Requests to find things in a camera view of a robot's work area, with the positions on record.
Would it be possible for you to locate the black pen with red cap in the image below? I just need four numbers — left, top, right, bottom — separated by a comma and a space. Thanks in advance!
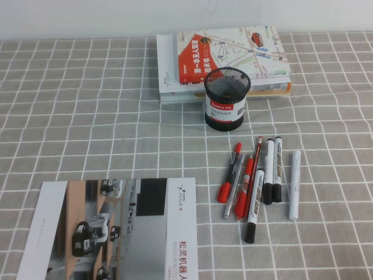
217, 142, 243, 204

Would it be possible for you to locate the black mesh pen holder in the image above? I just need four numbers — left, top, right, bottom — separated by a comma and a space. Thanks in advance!
203, 66, 252, 132

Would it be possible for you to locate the grey checked tablecloth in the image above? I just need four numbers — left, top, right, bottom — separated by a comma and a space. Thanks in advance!
0, 30, 373, 280

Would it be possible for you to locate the tan edged book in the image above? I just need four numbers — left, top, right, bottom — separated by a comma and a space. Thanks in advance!
193, 82, 292, 99

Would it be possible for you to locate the white marker with black cap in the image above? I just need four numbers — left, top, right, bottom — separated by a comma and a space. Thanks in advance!
262, 138, 275, 205
272, 136, 283, 204

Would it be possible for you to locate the whiteboard marker with white body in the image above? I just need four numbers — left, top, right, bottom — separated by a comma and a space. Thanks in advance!
244, 168, 265, 244

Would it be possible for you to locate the pale grey book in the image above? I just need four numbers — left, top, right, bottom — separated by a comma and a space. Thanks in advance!
159, 92, 206, 105

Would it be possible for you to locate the red pencil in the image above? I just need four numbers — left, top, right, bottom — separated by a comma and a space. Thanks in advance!
243, 135, 263, 219

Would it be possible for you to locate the AgileX photo brochure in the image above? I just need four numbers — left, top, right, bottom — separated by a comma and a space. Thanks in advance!
16, 177, 199, 280

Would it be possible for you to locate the white pen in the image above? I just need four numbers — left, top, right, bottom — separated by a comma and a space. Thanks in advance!
288, 149, 302, 222

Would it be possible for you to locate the silver pen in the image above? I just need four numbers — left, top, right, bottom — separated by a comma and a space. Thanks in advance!
221, 153, 247, 220

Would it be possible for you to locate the map cover book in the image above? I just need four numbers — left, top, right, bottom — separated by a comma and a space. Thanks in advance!
176, 24, 291, 85

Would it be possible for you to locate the red gel pen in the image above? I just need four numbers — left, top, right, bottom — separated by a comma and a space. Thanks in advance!
234, 153, 255, 221

